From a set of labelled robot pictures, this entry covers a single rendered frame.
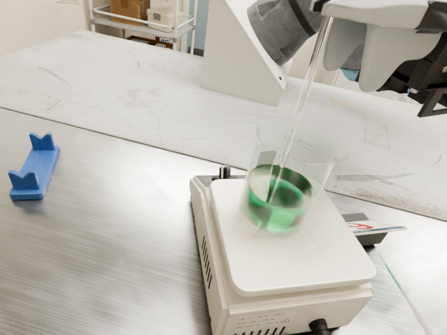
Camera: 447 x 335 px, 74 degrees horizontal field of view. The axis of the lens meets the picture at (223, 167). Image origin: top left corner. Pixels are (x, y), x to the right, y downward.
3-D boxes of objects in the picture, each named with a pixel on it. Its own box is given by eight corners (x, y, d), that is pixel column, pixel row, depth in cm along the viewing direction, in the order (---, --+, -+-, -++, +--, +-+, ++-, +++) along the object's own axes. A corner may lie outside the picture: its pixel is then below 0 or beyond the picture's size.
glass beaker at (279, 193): (223, 222, 25) (241, 139, 20) (251, 183, 30) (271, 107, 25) (300, 260, 23) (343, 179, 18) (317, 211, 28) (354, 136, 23)
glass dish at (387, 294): (385, 319, 30) (396, 308, 28) (339, 277, 33) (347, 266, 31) (408, 290, 33) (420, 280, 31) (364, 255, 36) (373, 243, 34)
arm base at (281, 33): (255, 4, 74) (289, -24, 68) (286, 58, 78) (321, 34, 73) (240, 10, 61) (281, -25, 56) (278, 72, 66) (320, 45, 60)
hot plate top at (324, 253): (207, 184, 30) (207, 177, 29) (314, 183, 33) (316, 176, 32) (233, 300, 20) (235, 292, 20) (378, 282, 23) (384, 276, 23)
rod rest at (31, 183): (34, 151, 42) (28, 129, 40) (60, 151, 43) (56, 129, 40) (10, 201, 34) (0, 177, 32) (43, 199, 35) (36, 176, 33)
